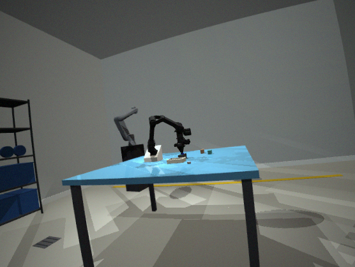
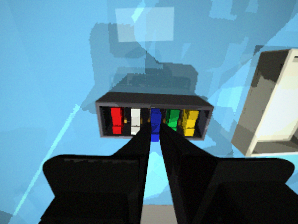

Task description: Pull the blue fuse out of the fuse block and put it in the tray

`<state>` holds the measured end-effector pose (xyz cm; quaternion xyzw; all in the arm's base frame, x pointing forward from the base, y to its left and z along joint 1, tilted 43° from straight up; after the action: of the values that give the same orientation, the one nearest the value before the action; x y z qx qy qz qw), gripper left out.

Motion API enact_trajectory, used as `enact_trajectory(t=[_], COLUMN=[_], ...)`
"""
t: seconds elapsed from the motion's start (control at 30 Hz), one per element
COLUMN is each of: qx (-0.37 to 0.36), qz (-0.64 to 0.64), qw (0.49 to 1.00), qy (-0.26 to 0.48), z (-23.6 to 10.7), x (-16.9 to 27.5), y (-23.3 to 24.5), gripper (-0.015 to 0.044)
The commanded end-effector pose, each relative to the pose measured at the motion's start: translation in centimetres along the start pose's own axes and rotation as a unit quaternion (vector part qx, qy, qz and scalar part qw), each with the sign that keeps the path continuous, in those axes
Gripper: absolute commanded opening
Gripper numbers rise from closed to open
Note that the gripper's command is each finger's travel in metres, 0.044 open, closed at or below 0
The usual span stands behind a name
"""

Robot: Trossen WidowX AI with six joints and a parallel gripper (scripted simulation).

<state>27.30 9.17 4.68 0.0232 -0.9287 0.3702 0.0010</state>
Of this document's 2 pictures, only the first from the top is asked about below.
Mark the beige rectangular tray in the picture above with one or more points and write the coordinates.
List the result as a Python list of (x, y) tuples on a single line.
[(176, 160)]

